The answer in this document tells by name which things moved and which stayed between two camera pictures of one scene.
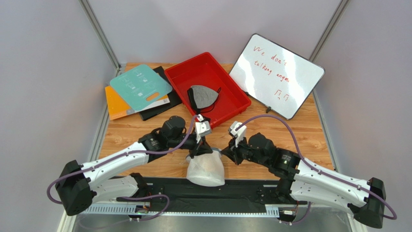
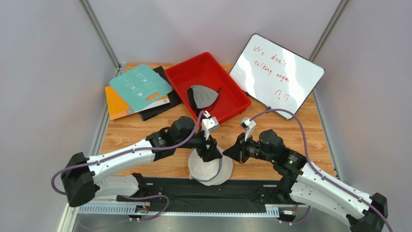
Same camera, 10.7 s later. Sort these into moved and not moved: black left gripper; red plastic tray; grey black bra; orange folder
Moved: black left gripper
Not moved: grey black bra; red plastic tray; orange folder
